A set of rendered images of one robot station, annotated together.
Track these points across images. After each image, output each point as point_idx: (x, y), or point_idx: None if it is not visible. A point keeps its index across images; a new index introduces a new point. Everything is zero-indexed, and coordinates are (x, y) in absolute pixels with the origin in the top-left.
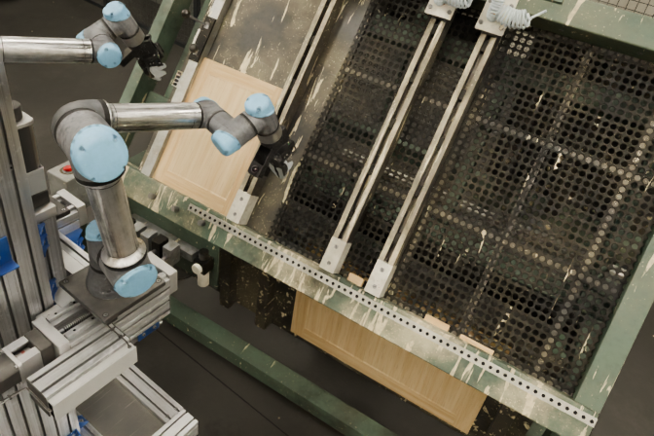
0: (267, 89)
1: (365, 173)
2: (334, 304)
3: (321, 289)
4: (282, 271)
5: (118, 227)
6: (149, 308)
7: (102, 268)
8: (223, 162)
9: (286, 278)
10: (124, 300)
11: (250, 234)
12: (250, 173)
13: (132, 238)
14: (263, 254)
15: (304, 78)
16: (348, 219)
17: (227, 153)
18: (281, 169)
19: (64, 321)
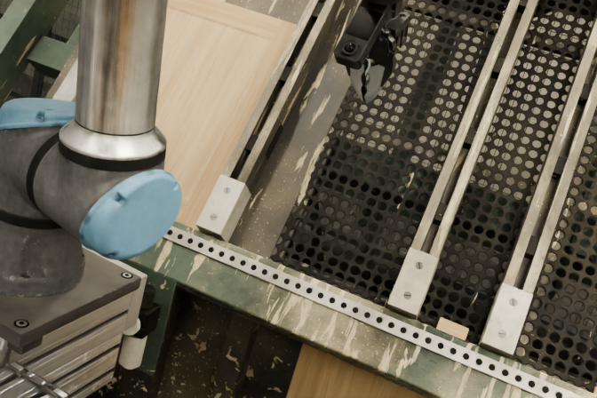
0: (266, 23)
1: (461, 140)
2: (420, 375)
3: (392, 348)
4: (310, 318)
5: (143, 35)
6: (85, 350)
7: (47, 185)
8: (183, 137)
9: (319, 332)
10: (59, 300)
11: (242, 254)
12: (340, 57)
13: (156, 91)
14: (269, 290)
15: (336, 3)
16: (437, 218)
17: None
18: (384, 67)
19: None
